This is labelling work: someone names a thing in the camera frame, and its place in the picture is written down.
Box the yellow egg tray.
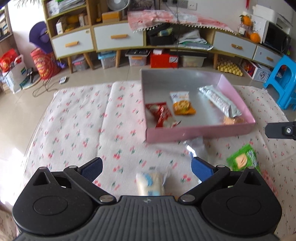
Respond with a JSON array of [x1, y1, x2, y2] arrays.
[[217, 58, 243, 77]]

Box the small silver snack packet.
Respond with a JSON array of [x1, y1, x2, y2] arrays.
[[183, 137, 208, 161]]

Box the orange cookie packet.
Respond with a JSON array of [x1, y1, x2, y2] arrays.
[[170, 91, 196, 115]]

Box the long silver snack bar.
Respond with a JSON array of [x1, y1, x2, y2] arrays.
[[199, 85, 242, 118]]

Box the purple hat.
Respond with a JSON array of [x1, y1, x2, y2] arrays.
[[29, 22, 53, 54]]

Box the pink cardboard box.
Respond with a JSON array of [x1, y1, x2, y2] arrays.
[[140, 69, 256, 143]]

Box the blue plastic stool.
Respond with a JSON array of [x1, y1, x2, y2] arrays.
[[263, 55, 295, 111]]

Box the white shopping bag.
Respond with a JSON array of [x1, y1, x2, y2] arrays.
[[1, 49, 27, 94]]

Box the red rice cracker packet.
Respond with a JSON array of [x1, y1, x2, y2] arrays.
[[145, 102, 181, 128]]

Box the blue white rice cake packet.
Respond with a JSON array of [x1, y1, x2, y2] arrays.
[[135, 172, 165, 196]]

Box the red box under cabinet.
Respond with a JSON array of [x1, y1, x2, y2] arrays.
[[150, 53, 179, 68]]

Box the clear storage bin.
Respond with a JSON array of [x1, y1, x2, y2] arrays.
[[181, 56, 206, 68]]

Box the cherry print blanket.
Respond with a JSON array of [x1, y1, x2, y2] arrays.
[[1, 81, 295, 237]]

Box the clear pack brown crackers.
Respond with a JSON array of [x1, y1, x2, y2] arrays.
[[223, 116, 245, 125]]

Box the black basket on shelf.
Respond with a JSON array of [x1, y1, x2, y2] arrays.
[[147, 24, 175, 46]]

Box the pink cherry cloth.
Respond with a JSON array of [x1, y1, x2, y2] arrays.
[[127, 10, 237, 35]]

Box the white desk fan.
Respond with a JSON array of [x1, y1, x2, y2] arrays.
[[107, 0, 130, 11]]

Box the red round festive bag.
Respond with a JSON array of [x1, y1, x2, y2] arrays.
[[30, 48, 61, 80]]

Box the green chip snack packet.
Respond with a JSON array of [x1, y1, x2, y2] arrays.
[[226, 144, 261, 173]]

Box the wooden cabinet white drawers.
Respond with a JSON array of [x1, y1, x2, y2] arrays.
[[42, 1, 282, 68]]

